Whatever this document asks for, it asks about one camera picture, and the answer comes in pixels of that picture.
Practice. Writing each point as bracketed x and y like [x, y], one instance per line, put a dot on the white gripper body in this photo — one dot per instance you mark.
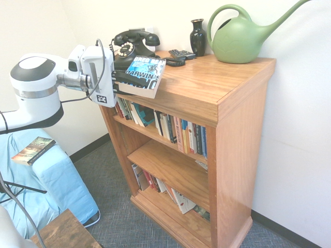
[98, 75]

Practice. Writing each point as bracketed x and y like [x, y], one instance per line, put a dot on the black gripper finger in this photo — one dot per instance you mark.
[119, 75]
[117, 87]

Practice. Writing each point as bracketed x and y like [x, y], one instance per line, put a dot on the blue Darwin's Radio paperback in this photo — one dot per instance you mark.
[144, 75]

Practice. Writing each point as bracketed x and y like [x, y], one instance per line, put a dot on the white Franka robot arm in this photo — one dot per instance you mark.
[33, 90]

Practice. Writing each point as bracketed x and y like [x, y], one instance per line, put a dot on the green white spine book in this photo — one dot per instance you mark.
[126, 109]

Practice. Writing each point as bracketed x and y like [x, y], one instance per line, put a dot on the cream spine book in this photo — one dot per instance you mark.
[164, 126]

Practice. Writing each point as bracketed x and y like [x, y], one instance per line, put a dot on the black spine book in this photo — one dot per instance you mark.
[172, 129]

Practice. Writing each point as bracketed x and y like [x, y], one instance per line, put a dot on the orange spine book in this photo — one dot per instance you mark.
[179, 135]

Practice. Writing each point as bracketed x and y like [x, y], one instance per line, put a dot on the yellow blue spine book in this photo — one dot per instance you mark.
[184, 137]

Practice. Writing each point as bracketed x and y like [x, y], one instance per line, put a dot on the white brown cover book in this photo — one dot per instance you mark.
[139, 178]

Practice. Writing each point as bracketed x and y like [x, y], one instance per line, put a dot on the thin red spine book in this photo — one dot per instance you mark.
[150, 180]

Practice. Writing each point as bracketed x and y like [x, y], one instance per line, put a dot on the landscape cover paperback book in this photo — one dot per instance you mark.
[33, 151]

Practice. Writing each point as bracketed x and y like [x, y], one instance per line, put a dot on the white book red spots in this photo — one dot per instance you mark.
[183, 204]

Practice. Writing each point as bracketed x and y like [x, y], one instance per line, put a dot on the dark green cover book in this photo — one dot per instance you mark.
[201, 213]

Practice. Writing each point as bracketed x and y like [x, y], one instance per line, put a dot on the black rotary telephone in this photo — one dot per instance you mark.
[134, 49]

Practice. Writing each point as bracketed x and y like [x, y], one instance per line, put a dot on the white leaning paperback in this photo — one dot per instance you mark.
[135, 115]

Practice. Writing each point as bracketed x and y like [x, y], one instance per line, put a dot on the black remote control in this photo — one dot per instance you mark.
[181, 53]

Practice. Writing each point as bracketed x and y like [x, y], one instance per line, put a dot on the black glossy vase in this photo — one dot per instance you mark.
[197, 38]

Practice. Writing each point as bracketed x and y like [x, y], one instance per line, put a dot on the white paper photos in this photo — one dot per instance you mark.
[201, 164]

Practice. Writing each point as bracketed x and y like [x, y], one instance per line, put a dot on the blue cloth covered chair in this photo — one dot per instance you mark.
[51, 186]

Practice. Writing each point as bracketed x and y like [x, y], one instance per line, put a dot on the green plastic watering can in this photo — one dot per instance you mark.
[232, 44]

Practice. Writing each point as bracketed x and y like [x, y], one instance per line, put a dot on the black tripod stand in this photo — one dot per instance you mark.
[26, 187]

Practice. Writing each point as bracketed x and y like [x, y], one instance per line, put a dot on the wooden bookshelf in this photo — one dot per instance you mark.
[232, 155]

